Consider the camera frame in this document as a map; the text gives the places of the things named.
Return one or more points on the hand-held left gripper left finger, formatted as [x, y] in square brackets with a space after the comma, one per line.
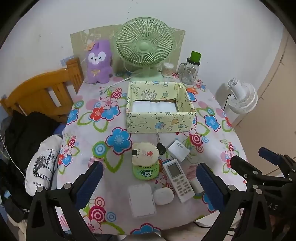
[91, 183]

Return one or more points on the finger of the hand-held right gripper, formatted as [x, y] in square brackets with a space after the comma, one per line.
[242, 165]
[269, 154]

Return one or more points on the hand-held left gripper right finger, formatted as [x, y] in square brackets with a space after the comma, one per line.
[209, 185]

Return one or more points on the white remote control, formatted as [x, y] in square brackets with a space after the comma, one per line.
[179, 183]

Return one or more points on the white charger box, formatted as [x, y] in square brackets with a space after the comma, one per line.
[178, 150]

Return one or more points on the white oval earbuds case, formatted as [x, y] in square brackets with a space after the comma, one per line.
[163, 196]

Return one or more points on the translucent white plastic case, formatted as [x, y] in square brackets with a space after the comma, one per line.
[142, 200]

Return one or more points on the green panda case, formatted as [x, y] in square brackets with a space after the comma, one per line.
[145, 173]

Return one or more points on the cream round compact mirror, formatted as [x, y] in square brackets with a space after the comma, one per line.
[144, 154]

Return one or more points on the black key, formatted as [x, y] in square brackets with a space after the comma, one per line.
[161, 148]

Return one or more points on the cartoon print storage box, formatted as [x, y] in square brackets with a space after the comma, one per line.
[157, 120]

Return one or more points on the floral tablecloth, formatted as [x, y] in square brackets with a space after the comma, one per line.
[120, 139]

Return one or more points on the white printed tote bag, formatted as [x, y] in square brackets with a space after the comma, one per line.
[39, 166]

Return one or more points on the white standing fan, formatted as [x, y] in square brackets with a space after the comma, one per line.
[242, 97]

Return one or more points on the black clothes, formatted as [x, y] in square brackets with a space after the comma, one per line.
[20, 139]

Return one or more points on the glass mug jar green lid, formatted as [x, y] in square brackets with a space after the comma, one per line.
[189, 74]

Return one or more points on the wooden chair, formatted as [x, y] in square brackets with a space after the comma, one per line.
[34, 90]

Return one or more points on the purple plush toy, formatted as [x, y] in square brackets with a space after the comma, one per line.
[98, 69]

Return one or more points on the cotton swab container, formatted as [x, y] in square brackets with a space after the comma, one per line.
[167, 70]

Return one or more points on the blue paper patch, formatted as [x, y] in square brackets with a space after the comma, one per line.
[67, 60]

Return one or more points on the pale green patterned board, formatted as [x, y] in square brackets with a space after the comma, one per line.
[79, 44]

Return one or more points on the green desk fan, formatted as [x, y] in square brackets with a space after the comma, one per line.
[144, 45]

